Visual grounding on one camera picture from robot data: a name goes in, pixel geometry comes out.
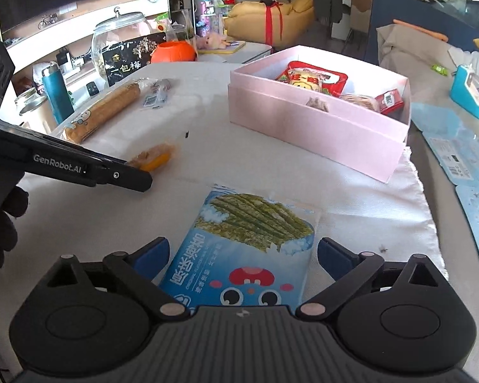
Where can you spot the blue seaweed snack packet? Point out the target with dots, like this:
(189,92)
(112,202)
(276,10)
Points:
(239,239)

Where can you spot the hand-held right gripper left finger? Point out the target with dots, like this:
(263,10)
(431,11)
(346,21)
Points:
(153,253)

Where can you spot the small glass jar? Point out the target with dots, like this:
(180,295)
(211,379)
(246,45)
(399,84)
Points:
(26,95)

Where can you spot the miniature bicycle model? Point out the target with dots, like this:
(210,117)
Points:
(48,21)

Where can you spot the orange rod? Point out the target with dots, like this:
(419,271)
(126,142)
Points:
(421,30)

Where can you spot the small orange snack packet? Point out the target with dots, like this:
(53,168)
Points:
(151,157)

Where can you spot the red ribbon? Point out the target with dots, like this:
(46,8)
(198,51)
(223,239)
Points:
(269,28)

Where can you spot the brown pastry packet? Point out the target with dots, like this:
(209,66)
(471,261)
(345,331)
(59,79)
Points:
(359,101)

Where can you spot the red packet with face print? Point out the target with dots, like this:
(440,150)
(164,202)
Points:
(303,81)

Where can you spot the yellow sofa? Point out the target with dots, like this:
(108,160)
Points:
(251,20)

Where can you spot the dark blue partition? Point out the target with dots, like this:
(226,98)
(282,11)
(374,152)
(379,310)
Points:
(403,12)

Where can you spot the teal water bottle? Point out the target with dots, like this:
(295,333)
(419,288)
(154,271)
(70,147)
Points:
(58,95)

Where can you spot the white blanket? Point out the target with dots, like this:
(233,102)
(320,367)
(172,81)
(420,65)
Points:
(407,48)

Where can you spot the black remote control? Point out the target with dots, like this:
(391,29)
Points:
(91,89)

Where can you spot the pink plush toy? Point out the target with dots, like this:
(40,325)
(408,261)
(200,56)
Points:
(209,42)

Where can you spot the pink white plastic bag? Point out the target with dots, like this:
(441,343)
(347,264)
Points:
(44,72)

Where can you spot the black snack bag gold print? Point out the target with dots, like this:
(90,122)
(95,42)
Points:
(127,64)

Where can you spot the large glass jar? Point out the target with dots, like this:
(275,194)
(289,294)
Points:
(119,36)

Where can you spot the pink toy box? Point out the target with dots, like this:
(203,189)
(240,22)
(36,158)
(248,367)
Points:
(207,24)

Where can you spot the white table cloth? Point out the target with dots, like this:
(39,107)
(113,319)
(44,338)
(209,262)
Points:
(103,207)

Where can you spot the orange pumpkin bucket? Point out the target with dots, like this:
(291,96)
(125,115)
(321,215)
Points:
(171,52)

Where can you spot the clear plastic snack bag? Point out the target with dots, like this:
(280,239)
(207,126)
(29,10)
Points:
(183,28)

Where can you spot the white metal mug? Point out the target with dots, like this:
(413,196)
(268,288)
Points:
(40,117)

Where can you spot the small green item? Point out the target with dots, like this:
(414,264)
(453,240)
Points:
(440,70)

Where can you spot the yellow flat mat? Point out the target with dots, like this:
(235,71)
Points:
(237,46)

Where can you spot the pink cardboard box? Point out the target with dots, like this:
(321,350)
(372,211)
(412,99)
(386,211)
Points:
(303,127)

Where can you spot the long bread stick packet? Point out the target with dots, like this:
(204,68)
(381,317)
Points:
(107,105)

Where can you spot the small red snack box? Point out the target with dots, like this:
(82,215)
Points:
(391,101)

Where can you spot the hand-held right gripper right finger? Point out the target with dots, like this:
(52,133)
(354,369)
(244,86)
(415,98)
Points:
(335,257)

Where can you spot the person's left hand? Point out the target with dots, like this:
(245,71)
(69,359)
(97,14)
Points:
(6,239)

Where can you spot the red snack packet white logo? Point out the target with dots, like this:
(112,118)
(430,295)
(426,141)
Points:
(335,81)

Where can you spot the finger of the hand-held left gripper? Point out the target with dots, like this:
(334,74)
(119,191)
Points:
(127,177)

